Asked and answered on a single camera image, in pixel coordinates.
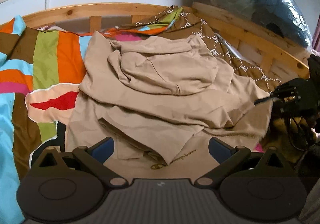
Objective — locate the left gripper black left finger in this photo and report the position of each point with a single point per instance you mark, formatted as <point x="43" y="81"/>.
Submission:
<point x="93" y="159"/>

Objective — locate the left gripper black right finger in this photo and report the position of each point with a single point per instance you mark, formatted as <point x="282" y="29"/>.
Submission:
<point x="228" y="158"/>

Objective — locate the beige hooded sweatshirt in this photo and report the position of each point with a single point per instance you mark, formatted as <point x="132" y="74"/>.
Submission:
<point x="161" y="101"/>

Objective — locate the beige cushion with red shape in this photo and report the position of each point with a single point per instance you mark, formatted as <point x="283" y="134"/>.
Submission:
<point x="55" y="103"/>

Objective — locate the silver patterned satin sheet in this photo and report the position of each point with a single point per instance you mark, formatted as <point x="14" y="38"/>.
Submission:
<point x="231" y="51"/>

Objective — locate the colourful striped brown duvet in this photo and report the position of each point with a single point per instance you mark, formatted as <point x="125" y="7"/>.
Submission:
<point x="37" y="58"/>

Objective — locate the wooden bed frame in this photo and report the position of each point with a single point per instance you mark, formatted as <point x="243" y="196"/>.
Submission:
<point x="232" y="28"/>

